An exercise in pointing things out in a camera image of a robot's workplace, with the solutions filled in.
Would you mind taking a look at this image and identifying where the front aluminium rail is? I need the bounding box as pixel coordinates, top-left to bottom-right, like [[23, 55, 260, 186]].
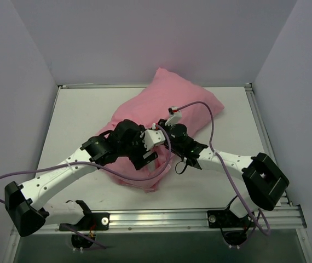
[[10, 205, 308, 236]]

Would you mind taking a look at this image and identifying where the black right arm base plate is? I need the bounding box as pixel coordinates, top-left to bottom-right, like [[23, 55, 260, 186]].
[[206, 209, 253, 229]]

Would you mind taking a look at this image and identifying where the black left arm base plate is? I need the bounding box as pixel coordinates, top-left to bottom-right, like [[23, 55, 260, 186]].
[[67, 212, 110, 231]]

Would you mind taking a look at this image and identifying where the pink rose-print pillowcase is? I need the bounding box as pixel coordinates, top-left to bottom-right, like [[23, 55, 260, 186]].
[[99, 68, 224, 192]]

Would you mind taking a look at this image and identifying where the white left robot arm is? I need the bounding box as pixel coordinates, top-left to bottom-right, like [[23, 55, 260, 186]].
[[4, 119, 165, 237]]

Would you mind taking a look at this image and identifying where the white pillow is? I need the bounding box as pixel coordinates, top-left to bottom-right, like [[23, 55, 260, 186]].
[[146, 161, 156, 173]]

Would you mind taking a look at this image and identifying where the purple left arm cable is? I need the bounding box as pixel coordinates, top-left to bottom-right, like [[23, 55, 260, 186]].
[[0, 124, 172, 250]]

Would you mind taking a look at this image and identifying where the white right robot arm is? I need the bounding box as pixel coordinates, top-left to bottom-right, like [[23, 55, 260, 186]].
[[158, 119, 290, 226]]

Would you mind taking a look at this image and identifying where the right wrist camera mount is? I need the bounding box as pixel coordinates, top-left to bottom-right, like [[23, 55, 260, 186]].
[[165, 107, 182, 126]]

